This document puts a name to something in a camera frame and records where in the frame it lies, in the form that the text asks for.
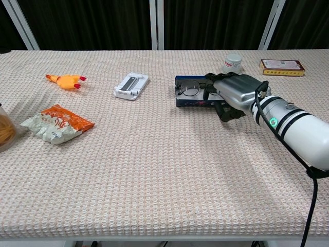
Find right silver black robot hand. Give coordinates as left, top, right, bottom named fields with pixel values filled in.
left=205, top=73, right=272, bottom=122

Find thin-framed eyeglasses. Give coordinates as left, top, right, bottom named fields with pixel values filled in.
left=176, top=79, right=222, bottom=97

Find flat red packet box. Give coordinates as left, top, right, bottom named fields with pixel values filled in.
left=259, top=59, right=306, bottom=77

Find small white lidded jar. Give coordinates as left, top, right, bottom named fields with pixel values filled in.
left=222, top=53, right=244, bottom=75

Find white phone stand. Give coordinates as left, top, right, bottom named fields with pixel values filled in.
left=114, top=73, right=150, bottom=101

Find beige waffle tablecloth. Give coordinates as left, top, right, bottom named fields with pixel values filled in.
left=0, top=49, right=329, bottom=237

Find black curtain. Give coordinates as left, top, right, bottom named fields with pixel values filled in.
left=0, top=0, right=329, bottom=51

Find yellow rubber chicken toy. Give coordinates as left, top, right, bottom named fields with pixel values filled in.
left=45, top=74, right=87, bottom=91

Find orange white snack bag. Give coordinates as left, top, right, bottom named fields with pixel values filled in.
left=21, top=104, right=96, bottom=145

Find clear jar with orange contents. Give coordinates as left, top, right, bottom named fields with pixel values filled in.
left=0, top=104, right=17, bottom=154

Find slanted white frame post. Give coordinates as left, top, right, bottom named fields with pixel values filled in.
left=1, top=0, right=41, bottom=51
left=258, top=0, right=286, bottom=50

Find upright white frame post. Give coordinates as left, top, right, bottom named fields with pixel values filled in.
left=150, top=0, right=165, bottom=50

